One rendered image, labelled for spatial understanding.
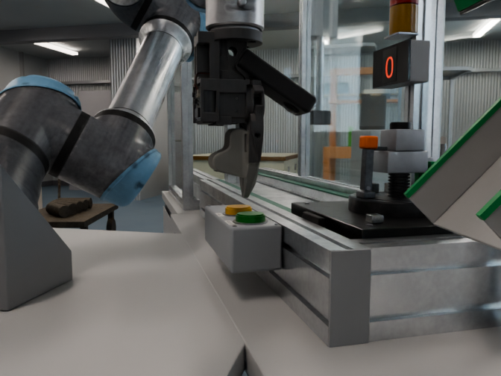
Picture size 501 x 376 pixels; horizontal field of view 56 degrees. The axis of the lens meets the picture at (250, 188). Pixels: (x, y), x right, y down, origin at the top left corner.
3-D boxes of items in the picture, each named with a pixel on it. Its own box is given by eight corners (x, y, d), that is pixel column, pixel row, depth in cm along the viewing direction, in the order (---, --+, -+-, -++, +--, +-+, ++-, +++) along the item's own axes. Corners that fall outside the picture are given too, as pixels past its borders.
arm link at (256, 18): (255, 9, 65) (273, -9, 57) (255, 42, 65) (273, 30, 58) (201, 4, 63) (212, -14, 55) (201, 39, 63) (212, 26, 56)
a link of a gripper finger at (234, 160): (210, 198, 62) (209, 127, 61) (253, 197, 64) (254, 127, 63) (215, 201, 59) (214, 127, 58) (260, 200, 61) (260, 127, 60)
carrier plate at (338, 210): (361, 247, 53) (361, 227, 53) (291, 214, 76) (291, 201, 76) (534, 236, 59) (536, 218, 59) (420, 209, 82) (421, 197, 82)
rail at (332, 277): (329, 348, 48) (331, 242, 47) (200, 214, 134) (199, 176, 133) (377, 342, 49) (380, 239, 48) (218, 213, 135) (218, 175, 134)
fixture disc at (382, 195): (379, 220, 59) (379, 204, 59) (332, 205, 73) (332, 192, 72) (473, 215, 63) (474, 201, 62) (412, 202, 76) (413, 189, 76)
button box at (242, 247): (230, 274, 60) (230, 226, 60) (204, 240, 80) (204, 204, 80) (282, 270, 62) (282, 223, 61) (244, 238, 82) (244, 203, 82)
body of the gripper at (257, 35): (192, 128, 64) (191, 37, 63) (253, 129, 67) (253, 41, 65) (201, 127, 57) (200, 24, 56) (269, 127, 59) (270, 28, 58)
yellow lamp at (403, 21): (398, 30, 83) (399, 2, 82) (383, 36, 88) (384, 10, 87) (423, 33, 84) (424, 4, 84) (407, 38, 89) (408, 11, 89)
